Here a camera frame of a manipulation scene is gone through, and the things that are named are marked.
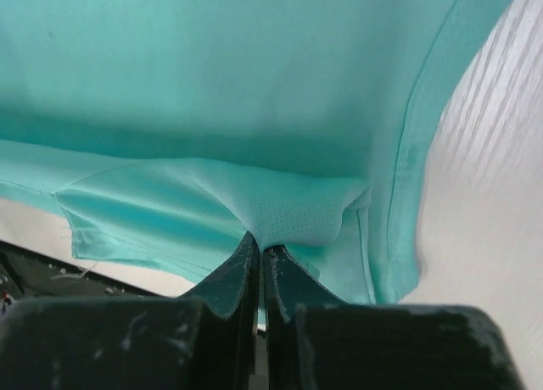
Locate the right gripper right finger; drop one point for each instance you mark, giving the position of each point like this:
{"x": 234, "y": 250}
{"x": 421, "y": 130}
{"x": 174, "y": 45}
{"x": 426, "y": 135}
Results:
{"x": 317, "y": 341}

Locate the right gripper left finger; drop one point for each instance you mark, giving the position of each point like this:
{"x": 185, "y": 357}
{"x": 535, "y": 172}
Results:
{"x": 204, "y": 341}

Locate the teal t shirt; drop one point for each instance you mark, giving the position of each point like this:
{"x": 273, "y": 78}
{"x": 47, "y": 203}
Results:
{"x": 165, "y": 130}

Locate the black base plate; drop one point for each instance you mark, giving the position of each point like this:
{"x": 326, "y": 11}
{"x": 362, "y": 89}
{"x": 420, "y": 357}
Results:
{"x": 31, "y": 278}

